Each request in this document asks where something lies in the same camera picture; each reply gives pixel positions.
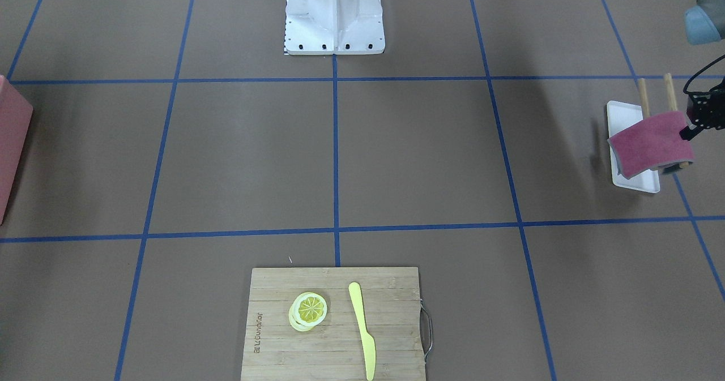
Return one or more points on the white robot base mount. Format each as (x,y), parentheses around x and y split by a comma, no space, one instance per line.
(321,27)

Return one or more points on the pink plastic bin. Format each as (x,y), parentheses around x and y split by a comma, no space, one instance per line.
(16,114)

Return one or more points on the white rectangular tray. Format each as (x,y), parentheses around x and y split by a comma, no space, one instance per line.
(621,115)

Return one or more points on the pink wiping cloth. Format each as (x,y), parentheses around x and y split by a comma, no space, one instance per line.
(653,143)

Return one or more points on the bottom lemon slice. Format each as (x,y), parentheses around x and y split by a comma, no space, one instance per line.
(294,323)

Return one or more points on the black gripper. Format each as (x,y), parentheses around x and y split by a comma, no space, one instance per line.
(704,111)

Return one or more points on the wooden rack rod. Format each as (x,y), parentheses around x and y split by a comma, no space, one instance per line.
(672,106)
(644,97)

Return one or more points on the lemon slice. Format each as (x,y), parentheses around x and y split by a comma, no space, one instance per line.
(310,309)
(294,323)

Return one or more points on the yellow plastic knife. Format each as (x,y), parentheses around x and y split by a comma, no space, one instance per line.
(367,340)

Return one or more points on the bamboo cutting board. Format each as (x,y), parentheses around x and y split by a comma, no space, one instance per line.
(273,350)

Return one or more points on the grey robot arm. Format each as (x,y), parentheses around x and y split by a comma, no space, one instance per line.
(704,24)

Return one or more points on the top lemon slice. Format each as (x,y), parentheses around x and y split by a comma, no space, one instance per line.
(310,309)

